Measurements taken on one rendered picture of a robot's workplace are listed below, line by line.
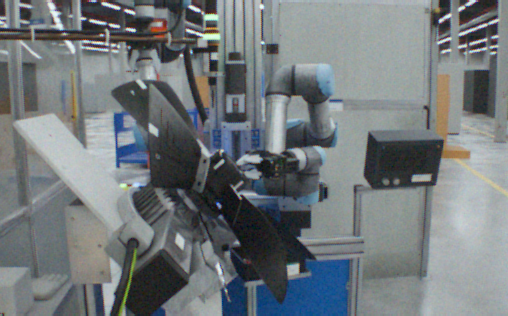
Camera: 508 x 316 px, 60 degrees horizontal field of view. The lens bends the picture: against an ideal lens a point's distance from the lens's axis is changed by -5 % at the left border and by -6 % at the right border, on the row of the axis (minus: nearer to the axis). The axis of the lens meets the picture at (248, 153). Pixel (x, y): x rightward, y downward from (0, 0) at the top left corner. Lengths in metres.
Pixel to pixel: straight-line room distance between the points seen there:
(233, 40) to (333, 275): 1.14
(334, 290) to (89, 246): 1.02
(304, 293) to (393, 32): 2.03
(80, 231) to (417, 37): 2.71
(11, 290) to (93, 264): 0.21
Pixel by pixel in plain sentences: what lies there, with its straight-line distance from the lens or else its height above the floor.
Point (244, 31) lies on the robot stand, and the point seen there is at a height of 1.67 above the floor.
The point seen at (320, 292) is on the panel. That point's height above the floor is 0.64.
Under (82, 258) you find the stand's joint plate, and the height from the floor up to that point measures 1.02.
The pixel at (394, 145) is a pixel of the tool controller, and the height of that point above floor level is 1.21.
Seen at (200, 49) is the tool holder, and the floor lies 1.52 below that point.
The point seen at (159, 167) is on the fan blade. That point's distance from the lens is 0.92.
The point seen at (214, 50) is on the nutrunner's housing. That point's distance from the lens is 1.26.
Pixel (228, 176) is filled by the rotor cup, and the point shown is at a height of 1.21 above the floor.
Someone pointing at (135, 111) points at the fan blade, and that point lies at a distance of 1.23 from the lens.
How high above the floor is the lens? 1.43
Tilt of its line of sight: 9 degrees down
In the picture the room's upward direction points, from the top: 1 degrees counter-clockwise
